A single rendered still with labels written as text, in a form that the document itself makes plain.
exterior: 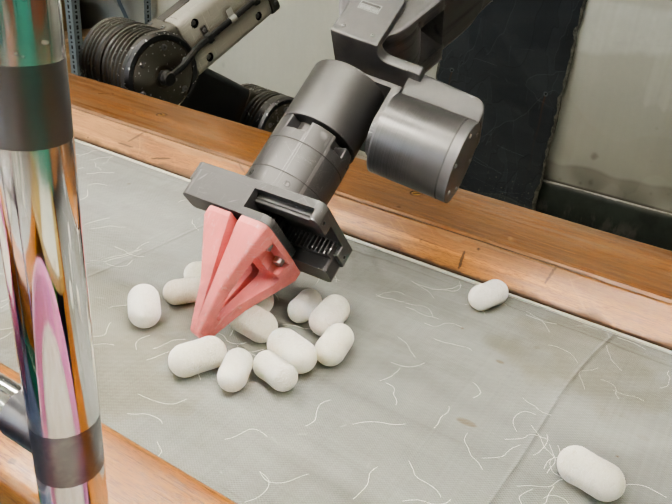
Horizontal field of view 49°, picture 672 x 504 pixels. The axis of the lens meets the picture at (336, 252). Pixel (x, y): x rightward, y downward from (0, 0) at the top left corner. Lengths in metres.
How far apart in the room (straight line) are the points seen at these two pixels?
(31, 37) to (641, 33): 2.33
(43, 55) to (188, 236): 0.43
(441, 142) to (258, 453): 0.22
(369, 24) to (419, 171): 0.11
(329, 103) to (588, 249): 0.25
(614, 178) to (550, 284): 2.00
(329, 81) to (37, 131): 0.32
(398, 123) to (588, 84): 2.07
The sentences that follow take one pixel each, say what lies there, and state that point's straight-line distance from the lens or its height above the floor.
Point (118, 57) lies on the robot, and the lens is 1.10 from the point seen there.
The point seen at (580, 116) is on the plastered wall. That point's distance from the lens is 2.55.
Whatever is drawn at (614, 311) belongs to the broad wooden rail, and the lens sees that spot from 0.57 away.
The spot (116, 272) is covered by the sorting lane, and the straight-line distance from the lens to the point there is 0.57.
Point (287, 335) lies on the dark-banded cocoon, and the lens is 0.46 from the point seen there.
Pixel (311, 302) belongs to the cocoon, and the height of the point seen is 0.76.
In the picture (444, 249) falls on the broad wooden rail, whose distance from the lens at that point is 0.60.
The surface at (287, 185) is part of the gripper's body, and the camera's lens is 0.46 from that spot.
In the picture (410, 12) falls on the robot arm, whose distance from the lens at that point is 0.53.
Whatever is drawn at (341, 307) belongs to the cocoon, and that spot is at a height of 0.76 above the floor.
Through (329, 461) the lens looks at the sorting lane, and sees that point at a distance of 0.41.
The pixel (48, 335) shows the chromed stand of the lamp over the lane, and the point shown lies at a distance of 0.23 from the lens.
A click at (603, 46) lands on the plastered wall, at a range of 2.50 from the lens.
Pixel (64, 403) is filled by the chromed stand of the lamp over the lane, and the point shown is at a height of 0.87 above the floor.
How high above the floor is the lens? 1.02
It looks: 28 degrees down
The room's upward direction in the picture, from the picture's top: 5 degrees clockwise
